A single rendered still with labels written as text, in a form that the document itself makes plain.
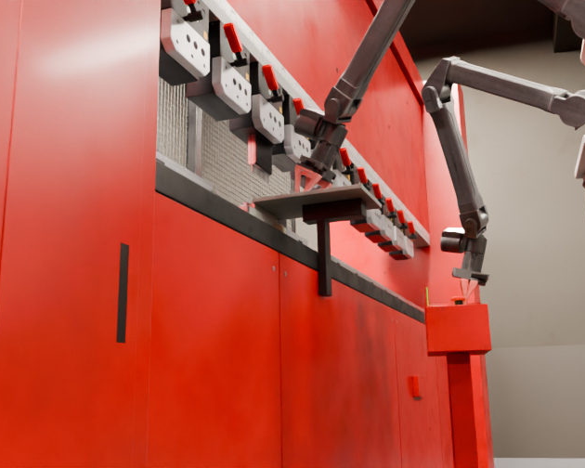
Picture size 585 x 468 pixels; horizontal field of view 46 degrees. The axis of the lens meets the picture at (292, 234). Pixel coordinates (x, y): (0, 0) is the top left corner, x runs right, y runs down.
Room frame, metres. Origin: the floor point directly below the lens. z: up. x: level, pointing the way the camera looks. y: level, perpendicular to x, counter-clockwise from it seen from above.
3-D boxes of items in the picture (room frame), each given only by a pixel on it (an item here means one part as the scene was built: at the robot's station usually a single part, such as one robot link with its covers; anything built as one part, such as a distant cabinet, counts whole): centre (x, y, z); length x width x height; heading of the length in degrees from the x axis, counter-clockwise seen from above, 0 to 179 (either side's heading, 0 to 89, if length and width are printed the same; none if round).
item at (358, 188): (1.56, -0.06, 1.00); 0.26 x 0.18 x 0.01; 69
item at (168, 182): (2.21, -0.20, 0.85); 3.00 x 0.21 x 0.04; 159
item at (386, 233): (2.71, -0.35, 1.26); 0.15 x 0.09 x 0.17; 159
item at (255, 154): (1.62, 0.08, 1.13); 0.10 x 0.02 x 0.10; 159
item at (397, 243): (2.90, -0.42, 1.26); 0.15 x 0.09 x 0.17; 159
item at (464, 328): (1.90, -0.44, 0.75); 0.20 x 0.16 x 0.18; 170
